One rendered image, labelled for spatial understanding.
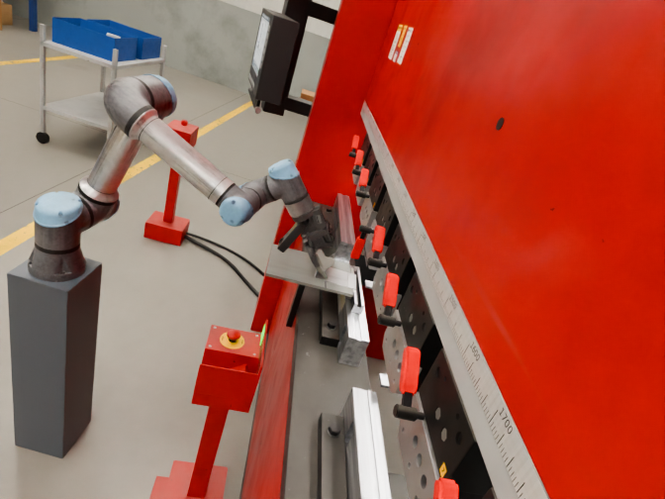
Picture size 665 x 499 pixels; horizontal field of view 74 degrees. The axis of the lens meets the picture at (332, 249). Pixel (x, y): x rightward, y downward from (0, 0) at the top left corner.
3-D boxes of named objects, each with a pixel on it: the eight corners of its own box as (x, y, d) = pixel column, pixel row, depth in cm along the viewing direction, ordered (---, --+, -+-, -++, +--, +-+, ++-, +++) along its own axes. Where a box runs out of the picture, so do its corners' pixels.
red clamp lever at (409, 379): (405, 344, 62) (397, 417, 58) (431, 350, 62) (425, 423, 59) (400, 346, 63) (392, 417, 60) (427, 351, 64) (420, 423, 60)
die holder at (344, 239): (332, 210, 213) (337, 192, 209) (343, 213, 214) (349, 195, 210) (333, 261, 169) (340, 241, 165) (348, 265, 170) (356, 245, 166)
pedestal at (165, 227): (152, 224, 319) (167, 112, 282) (187, 233, 323) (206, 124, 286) (142, 237, 302) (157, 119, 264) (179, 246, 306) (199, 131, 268)
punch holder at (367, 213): (358, 214, 138) (377, 164, 130) (384, 221, 139) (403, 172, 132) (362, 235, 125) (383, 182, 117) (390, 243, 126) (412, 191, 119)
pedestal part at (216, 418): (190, 479, 158) (217, 372, 133) (207, 482, 159) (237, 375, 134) (186, 496, 152) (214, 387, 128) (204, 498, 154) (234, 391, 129)
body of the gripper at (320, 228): (334, 247, 127) (318, 211, 122) (307, 256, 128) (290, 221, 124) (335, 236, 133) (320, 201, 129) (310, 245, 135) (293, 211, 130)
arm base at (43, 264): (15, 271, 127) (14, 243, 123) (49, 249, 141) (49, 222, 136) (65, 287, 128) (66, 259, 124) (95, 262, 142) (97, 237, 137)
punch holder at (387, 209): (364, 244, 120) (385, 189, 113) (393, 251, 122) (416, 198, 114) (369, 272, 107) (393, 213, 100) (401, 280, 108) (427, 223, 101)
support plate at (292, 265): (271, 246, 142) (272, 243, 141) (348, 265, 146) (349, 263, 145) (265, 275, 126) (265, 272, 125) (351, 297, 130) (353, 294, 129)
